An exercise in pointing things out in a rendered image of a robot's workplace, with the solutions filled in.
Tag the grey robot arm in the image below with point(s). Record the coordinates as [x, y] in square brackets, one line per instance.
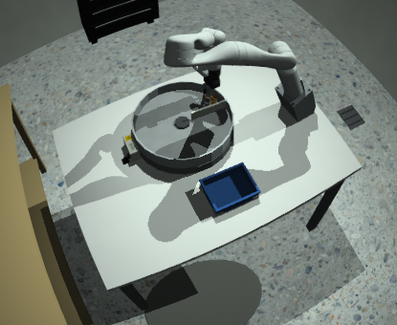
[179, 53]

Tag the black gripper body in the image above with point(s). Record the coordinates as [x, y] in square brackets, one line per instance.
[211, 74]

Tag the blue open crate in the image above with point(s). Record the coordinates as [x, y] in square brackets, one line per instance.
[225, 187]

